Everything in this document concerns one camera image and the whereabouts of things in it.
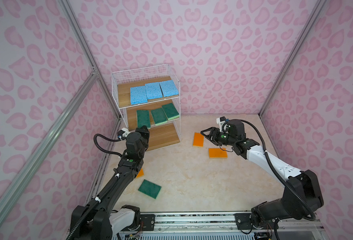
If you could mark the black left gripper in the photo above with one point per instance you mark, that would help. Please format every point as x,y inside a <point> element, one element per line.
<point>145,134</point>

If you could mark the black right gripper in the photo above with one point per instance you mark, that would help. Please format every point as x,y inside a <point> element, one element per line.
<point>213,130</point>

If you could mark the green scouring pad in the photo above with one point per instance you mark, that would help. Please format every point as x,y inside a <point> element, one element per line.
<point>170,111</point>
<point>150,189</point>
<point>159,116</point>
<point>143,119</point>

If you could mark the blue sponge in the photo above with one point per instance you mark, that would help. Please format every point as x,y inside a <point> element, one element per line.
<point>138,95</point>
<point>153,91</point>
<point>168,88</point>

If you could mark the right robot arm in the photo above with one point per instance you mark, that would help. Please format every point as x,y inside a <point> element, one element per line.
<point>302,194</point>

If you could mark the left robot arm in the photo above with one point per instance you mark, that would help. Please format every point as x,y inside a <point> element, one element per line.
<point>97,220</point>

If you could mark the orange sponge near shelf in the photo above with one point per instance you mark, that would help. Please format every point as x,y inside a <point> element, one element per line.
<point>198,140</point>

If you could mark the orange sponge centre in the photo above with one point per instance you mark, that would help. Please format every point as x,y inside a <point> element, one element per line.
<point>218,153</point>

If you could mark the orange sponge far left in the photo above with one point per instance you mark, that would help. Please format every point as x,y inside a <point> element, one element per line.
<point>140,173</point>

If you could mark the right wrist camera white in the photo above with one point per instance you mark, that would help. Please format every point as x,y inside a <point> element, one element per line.
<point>223,124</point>

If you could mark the white wire three-tier shelf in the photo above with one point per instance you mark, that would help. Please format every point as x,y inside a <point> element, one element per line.
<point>161,135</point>

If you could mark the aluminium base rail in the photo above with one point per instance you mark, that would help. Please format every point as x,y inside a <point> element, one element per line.
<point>221,226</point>

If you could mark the aluminium frame left corner post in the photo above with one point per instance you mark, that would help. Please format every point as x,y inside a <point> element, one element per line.
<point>75,26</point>

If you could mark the aluminium frame corner post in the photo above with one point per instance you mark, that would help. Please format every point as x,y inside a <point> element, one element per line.
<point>312,20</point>
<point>75,26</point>

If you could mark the aluminium frame right corner post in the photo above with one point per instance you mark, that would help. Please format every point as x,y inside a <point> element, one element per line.
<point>312,20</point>

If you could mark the aluminium diagonal frame bar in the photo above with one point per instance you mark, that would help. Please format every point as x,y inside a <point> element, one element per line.
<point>24,177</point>

